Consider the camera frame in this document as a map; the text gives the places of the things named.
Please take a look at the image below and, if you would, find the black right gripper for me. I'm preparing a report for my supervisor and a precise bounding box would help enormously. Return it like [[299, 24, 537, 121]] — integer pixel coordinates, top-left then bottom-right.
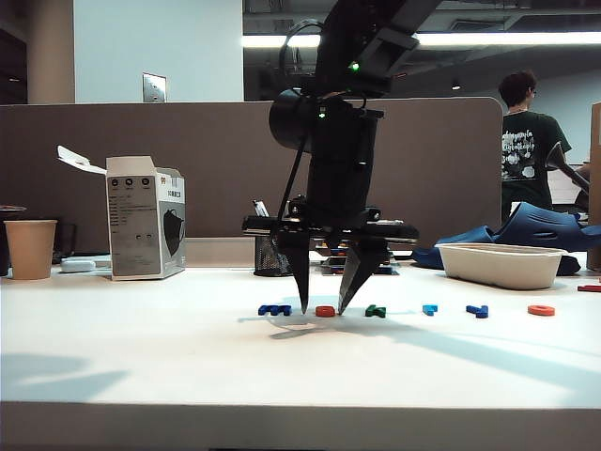
[[241, 162, 419, 316]]

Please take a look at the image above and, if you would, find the white paper sheet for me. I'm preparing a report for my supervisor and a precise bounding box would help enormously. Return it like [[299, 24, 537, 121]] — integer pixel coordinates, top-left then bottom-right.
[[307, 251, 414, 264]]

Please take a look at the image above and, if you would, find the brown desk divider panel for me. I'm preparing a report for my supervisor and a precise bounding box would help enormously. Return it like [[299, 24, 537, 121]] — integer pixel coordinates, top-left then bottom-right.
[[0, 97, 503, 270]]

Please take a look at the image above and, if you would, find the white paper pulp tray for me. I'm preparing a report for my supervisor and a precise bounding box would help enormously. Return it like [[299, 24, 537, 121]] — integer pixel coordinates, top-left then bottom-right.
[[435, 242, 568, 291]]

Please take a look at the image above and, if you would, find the open face mask box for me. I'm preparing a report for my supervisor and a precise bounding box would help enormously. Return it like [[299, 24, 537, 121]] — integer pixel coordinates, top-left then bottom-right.
[[55, 145, 188, 282]]

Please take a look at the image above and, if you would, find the blue slotted rubber clog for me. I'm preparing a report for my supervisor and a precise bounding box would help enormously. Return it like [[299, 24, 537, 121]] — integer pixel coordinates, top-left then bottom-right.
[[490, 201, 601, 277]]

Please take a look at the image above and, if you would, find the person in dark green shirt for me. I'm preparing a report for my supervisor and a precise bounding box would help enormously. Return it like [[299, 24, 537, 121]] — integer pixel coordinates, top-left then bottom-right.
[[498, 69, 575, 225]]

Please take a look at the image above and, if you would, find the white monitor screen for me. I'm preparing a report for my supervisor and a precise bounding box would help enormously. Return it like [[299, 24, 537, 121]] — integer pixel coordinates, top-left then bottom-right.
[[547, 167, 579, 205]]

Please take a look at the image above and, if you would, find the small white case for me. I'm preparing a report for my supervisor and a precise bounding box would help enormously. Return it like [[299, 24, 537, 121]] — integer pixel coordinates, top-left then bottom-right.
[[59, 257, 98, 274]]

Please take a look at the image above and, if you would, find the dark transparent glass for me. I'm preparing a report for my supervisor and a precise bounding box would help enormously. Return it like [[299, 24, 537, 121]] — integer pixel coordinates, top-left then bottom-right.
[[52, 223, 77, 265]]

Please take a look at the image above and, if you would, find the brown paper cup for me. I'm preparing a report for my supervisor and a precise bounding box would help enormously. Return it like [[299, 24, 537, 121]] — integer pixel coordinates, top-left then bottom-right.
[[3, 219, 58, 282]]

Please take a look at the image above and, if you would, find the long ceiling light strip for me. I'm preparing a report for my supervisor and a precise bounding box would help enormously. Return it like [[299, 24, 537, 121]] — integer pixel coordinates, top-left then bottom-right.
[[241, 31, 601, 48]]

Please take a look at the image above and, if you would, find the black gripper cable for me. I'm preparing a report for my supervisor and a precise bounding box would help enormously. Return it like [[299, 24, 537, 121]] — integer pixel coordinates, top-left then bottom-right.
[[275, 18, 330, 236]]

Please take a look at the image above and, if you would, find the metal wall plate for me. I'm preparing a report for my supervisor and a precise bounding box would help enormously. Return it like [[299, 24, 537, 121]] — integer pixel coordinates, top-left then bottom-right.
[[142, 72, 168, 103]]

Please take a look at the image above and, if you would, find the grey funnel shaped bracket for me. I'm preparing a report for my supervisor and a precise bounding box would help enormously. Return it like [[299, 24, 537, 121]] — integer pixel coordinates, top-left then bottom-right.
[[544, 140, 591, 194]]

